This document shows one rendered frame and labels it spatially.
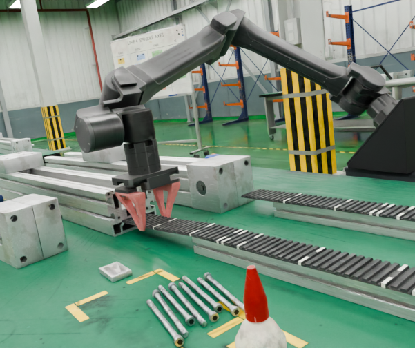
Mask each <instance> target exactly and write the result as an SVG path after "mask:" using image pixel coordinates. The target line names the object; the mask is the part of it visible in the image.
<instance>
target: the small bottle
mask: <svg viewBox="0 0 415 348"><path fill-rule="evenodd" d="M243 302H244V312H245V318H246V319H245V320H244V321H243V322H242V324H241V326H240V329H239V331H238V333H237V335H236V337H235V348H287V341H286V336H285V334H284V332H283V331H282V330H281V328H279V326H278V325H277V323H276V322H275V321H274V319H273V318H271V317H269V308H268V302H267V295H266V293H265V291H264V288H263V286H262V283H261V280H260V277H259V275H258V272H257V269H256V267H255V266H254V265H249V266H248V267H247V272H246V279H245V286H244V297H243Z"/></svg>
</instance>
